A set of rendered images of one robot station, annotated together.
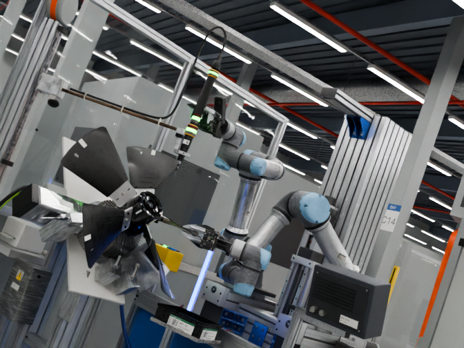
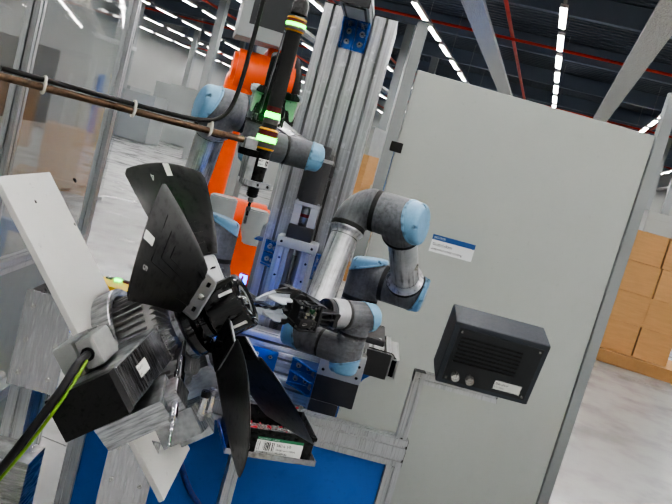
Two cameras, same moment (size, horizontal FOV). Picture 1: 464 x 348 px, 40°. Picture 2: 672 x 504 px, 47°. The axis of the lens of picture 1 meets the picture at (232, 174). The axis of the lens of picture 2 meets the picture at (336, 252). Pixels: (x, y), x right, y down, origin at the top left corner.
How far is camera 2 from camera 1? 1.83 m
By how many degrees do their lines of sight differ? 49
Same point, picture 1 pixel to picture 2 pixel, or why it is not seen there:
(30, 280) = (23, 487)
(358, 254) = not seen: hidden behind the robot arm
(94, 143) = (162, 229)
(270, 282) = not seen: outside the picture
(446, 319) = (378, 240)
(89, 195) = (80, 286)
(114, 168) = (192, 260)
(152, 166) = (185, 203)
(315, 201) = (422, 217)
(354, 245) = not seen: hidden behind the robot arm
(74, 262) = (140, 444)
